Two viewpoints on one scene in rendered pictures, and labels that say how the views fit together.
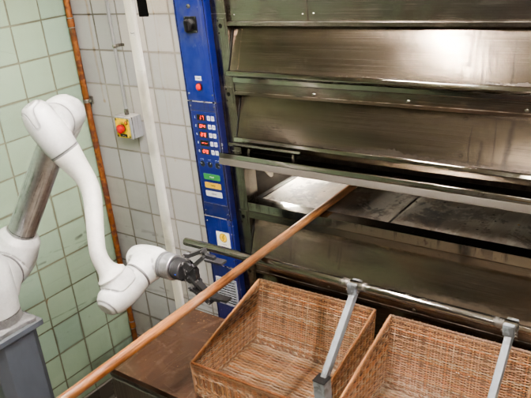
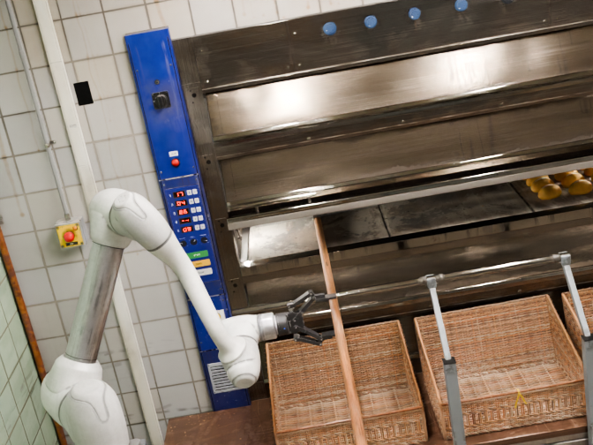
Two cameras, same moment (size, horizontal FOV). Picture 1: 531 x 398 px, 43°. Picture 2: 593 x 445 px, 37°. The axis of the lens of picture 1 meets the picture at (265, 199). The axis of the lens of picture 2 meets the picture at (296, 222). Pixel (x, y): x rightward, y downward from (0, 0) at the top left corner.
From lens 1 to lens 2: 1.89 m
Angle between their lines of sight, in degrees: 34
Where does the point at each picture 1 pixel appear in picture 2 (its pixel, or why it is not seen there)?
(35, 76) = not seen: outside the picture
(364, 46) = (356, 83)
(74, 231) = (18, 382)
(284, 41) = (269, 95)
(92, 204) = (198, 283)
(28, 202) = (98, 315)
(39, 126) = (145, 215)
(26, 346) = not seen: outside the picture
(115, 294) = (252, 363)
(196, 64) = (169, 139)
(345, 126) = (345, 159)
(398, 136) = (398, 153)
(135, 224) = not seen: hidden behind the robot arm
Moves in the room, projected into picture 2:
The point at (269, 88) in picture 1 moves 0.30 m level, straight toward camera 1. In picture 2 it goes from (258, 144) to (309, 153)
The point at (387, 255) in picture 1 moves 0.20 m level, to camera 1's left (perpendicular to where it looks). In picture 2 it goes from (397, 266) to (362, 285)
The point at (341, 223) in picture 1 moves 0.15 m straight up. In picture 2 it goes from (350, 252) to (345, 216)
